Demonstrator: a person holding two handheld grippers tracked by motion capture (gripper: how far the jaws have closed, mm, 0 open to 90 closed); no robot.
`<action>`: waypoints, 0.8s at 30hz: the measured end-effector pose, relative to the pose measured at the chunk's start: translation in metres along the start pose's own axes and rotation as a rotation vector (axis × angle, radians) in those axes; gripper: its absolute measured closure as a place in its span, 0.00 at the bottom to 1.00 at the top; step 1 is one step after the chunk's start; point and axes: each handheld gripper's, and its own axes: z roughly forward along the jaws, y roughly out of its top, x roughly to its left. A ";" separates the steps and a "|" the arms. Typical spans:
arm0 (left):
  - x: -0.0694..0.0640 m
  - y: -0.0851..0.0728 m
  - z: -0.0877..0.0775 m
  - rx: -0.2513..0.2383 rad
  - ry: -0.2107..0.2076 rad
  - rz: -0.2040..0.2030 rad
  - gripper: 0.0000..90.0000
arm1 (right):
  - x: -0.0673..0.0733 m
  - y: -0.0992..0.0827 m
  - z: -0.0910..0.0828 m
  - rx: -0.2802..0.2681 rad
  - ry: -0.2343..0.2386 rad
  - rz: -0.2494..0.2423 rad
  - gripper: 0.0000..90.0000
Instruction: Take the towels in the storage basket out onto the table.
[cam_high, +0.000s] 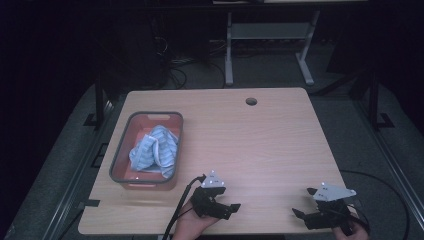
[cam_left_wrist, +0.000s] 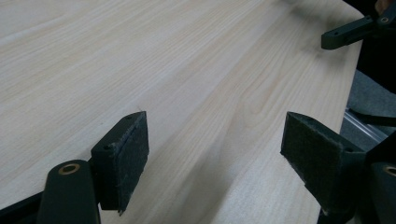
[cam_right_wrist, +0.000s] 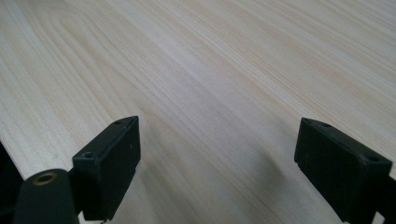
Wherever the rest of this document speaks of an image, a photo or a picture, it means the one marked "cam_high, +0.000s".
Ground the aluminium frame rail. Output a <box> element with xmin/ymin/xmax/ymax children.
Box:
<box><xmin>353</xmin><ymin>99</ymin><xmax>424</xmax><ymax>231</ymax></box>
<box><xmin>41</xmin><ymin>99</ymin><xmax>116</xmax><ymax>240</ymax></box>

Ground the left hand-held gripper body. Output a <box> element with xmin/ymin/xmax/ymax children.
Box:
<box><xmin>190</xmin><ymin>170</ymin><xmax>227</xmax><ymax>219</ymax></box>

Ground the blue striped cloth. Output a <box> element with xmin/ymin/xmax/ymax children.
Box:
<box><xmin>128</xmin><ymin>124</ymin><xmax>180</xmax><ymax>180</ymax></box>

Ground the black metal stand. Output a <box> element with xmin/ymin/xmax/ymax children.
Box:
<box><xmin>349</xmin><ymin>68</ymin><xmax>396</xmax><ymax>132</ymax></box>
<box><xmin>83</xmin><ymin>75</ymin><xmax>113</xmax><ymax>128</ymax></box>

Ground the person's left hand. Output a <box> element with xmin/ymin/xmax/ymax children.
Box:
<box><xmin>171</xmin><ymin>199</ymin><xmax>221</xmax><ymax>240</ymax></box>

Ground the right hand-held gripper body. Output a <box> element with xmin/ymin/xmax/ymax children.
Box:
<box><xmin>306</xmin><ymin>181</ymin><xmax>357</xmax><ymax>237</ymax></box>

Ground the tangle of black floor cables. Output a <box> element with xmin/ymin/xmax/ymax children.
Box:
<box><xmin>151</xmin><ymin>34</ymin><xmax>228</xmax><ymax>91</ymax></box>

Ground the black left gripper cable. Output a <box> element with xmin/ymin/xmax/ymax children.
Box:
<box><xmin>161</xmin><ymin>173</ymin><xmax>208</xmax><ymax>240</ymax></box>

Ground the red bin with grey rim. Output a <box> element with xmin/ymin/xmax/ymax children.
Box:
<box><xmin>108</xmin><ymin>111</ymin><xmax>185</xmax><ymax>192</ymax></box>

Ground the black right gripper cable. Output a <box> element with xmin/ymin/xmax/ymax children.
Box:
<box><xmin>339</xmin><ymin>169</ymin><xmax>411</xmax><ymax>240</ymax></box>

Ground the person's right hand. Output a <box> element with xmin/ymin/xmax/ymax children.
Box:
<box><xmin>332</xmin><ymin>219</ymin><xmax>372</xmax><ymax>240</ymax></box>

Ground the white metal desk frame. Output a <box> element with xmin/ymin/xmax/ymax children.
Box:
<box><xmin>224</xmin><ymin>9</ymin><xmax>320</xmax><ymax>87</ymax></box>

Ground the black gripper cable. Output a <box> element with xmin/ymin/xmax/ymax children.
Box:
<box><xmin>161</xmin><ymin>173</ymin><xmax>208</xmax><ymax>240</ymax></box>
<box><xmin>339</xmin><ymin>169</ymin><xmax>411</xmax><ymax>240</ymax></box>

